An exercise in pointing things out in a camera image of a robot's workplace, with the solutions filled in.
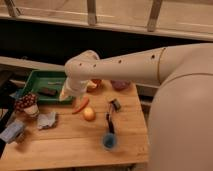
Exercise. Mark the white paper cup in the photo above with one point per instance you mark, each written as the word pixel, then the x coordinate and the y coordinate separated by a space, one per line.
pixel 32 111

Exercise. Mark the orange carrot toy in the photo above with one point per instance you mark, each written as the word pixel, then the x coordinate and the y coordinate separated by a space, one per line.
pixel 84 102

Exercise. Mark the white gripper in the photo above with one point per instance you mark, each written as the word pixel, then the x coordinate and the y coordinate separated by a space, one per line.
pixel 73 88

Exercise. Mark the orange bowl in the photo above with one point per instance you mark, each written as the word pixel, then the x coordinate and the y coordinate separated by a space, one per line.
pixel 97 82

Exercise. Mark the small silver utensil in tray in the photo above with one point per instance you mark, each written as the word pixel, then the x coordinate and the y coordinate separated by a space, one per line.
pixel 54 83

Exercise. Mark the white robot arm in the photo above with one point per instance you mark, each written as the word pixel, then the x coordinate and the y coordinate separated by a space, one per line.
pixel 181 116

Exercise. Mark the crumpled grey blue cloth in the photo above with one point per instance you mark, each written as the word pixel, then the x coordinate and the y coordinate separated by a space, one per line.
pixel 46 120

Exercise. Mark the banana toy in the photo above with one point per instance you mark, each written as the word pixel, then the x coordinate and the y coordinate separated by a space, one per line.
pixel 91 86

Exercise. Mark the purple bowl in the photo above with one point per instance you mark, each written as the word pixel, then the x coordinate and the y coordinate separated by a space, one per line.
pixel 119 85

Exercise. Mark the dark brown bar in tray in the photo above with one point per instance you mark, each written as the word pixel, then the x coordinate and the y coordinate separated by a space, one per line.
pixel 47 91

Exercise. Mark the blue dish brush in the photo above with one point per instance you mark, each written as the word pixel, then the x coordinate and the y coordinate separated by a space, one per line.
pixel 109 139

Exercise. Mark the green plastic tray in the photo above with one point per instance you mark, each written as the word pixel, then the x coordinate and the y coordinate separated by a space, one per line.
pixel 38 79

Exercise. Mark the dark purple grapes bunch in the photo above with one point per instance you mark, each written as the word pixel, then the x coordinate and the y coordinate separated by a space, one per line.
pixel 25 101

